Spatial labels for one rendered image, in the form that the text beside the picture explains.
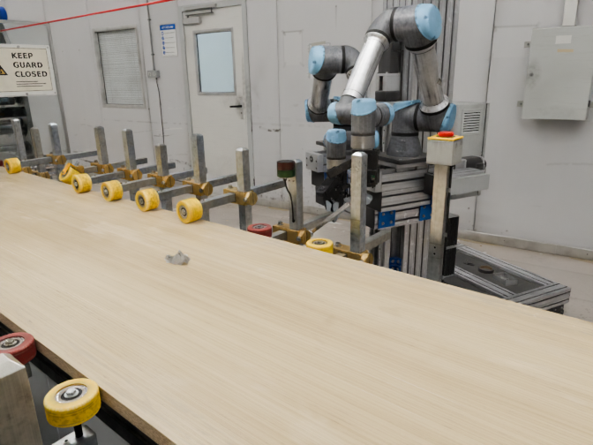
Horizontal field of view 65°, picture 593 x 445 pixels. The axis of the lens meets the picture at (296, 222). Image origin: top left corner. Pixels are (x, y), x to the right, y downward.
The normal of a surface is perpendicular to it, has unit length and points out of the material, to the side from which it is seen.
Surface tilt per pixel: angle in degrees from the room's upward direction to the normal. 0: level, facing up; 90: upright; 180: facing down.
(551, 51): 90
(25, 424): 90
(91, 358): 0
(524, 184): 90
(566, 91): 90
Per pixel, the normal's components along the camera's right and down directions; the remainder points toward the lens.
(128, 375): -0.02, -0.95
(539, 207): -0.55, 0.26
